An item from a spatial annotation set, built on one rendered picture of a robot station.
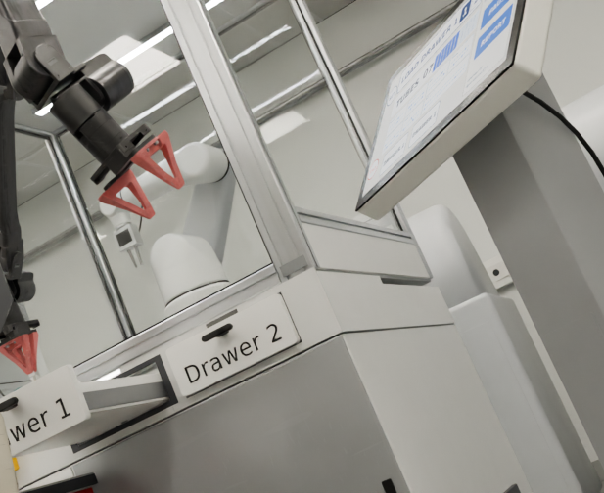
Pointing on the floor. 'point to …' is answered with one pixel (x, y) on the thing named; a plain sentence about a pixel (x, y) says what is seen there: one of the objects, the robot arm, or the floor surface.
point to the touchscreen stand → (561, 261)
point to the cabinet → (328, 427)
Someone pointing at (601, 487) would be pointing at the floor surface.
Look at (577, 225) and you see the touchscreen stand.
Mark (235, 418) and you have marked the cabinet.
